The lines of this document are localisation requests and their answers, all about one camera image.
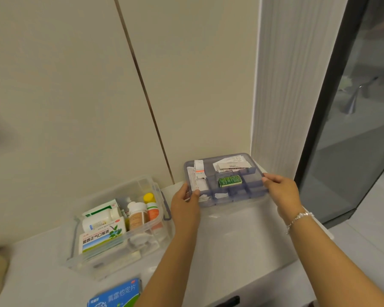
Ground person's right hand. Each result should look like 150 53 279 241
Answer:
262 173 305 222

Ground person's left hand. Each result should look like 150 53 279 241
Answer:
170 182 201 233

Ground translucent blue compartment tray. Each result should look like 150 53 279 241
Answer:
183 153 270 208

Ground person's left forearm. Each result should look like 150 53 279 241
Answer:
134 217 202 307

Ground person's right forearm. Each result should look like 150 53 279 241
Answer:
283 208 384 307

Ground white medicine sachets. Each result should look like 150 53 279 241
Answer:
186 160 209 193

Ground small green medicine box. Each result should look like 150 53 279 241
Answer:
218 175 243 188

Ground folded white paper leaflets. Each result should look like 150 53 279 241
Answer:
212 155 253 173

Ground orange bottle with yellow cap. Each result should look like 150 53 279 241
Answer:
143 192 162 229

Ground brown bottle with white cap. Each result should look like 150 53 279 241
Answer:
127 201 149 232

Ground clear plastic storage box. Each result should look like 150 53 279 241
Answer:
65 176 174 281

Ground white box with green stripe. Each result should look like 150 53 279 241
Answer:
83 199 120 218

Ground white plastic medicine bottle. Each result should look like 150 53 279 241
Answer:
82 208 122 233

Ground white and green medicine box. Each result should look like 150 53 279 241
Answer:
78 224 127 255

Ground dark framed glass door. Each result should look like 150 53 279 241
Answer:
294 0 384 229

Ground blue medicine box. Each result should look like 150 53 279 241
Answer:
87 278 143 307

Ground silver bead bracelet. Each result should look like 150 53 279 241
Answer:
285 211 314 235

